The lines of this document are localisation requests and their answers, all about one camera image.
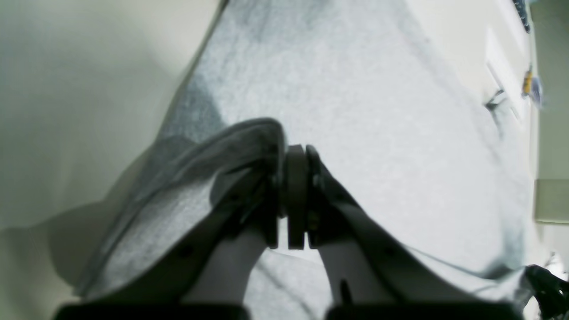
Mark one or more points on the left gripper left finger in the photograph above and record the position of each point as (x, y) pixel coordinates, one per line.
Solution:
(209, 249)

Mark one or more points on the yellow pencil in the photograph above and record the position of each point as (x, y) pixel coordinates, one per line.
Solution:
(527, 83)

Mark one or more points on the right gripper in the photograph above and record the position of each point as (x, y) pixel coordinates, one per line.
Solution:
(551, 293)

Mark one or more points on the grey T-shirt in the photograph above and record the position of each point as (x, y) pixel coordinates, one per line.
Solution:
(360, 79)

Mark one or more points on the black keyboard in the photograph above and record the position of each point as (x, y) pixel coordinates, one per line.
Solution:
(522, 11)

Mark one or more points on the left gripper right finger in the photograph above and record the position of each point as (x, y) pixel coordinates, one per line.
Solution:
(364, 263)

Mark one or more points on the grey partition panel right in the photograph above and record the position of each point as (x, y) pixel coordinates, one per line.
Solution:
(551, 33)

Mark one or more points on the white cable grommet tray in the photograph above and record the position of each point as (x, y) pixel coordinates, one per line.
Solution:
(503, 75)

